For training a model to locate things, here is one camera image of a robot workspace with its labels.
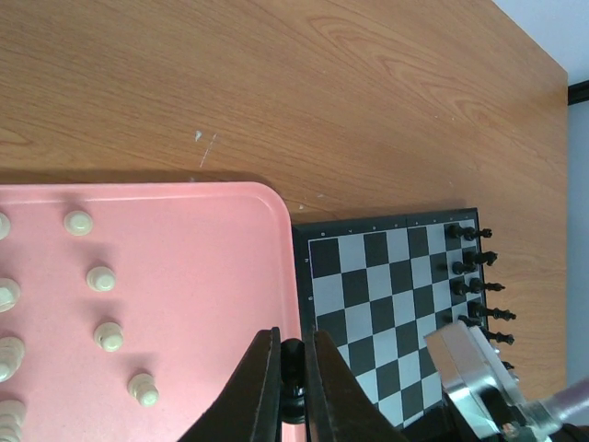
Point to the black and white chessboard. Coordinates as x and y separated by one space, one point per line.
378 286

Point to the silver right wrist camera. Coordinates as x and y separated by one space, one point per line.
483 392

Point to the black king chess piece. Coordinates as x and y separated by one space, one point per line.
498 337

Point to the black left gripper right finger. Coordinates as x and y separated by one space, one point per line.
336 407

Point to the white queen chess piece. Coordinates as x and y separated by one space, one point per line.
12 414

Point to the black knight chess piece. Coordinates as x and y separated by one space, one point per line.
480 258

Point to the black queen chess piece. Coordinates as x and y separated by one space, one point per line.
478 310

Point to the black bishop chess piece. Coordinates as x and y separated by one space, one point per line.
477 285

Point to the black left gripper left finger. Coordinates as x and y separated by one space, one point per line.
248 407

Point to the white knight chess piece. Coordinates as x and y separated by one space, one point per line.
9 294

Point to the white bishop chess piece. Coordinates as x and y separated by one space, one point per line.
12 351

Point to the pink plastic tray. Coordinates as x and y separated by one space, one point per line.
200 269

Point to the white rook chess piece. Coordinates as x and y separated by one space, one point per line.
5 226

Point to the white pawn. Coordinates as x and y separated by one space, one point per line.
101 279
143 389
78 223
109 337

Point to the black pawn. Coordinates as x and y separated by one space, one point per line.
460 288
459 268
470 322
293 382
454 231

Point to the black rook chess piece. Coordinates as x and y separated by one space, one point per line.
471 233

